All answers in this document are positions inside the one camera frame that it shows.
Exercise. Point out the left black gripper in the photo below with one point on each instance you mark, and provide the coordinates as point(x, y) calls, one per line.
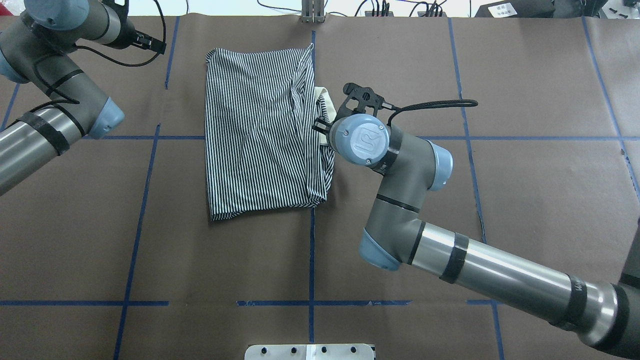
point(150, 43)

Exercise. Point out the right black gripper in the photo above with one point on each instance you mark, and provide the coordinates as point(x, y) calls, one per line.
point(320, 127)

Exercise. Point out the blue white striped polo shirt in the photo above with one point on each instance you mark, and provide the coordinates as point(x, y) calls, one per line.
point(261, 151)

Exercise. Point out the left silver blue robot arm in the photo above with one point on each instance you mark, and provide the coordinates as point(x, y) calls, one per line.
point(36, 49)

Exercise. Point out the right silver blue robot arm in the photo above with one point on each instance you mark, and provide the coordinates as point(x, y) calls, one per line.
point(531, 233)

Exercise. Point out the black power adapter box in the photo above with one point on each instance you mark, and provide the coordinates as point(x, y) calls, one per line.
point(517, 9)

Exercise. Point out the white central mounting column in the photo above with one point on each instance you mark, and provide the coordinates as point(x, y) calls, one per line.
point(323, 351)

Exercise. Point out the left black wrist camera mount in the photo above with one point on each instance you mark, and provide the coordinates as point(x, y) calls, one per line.
point(121, 7)

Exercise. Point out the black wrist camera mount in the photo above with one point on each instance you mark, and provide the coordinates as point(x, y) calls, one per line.
point(121, 7)
point(358, 100)

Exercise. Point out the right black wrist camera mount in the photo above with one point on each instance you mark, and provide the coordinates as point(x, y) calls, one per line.
point(358, 100)

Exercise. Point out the aluminium frame post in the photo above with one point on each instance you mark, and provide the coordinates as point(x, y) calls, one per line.
point(313, 11)

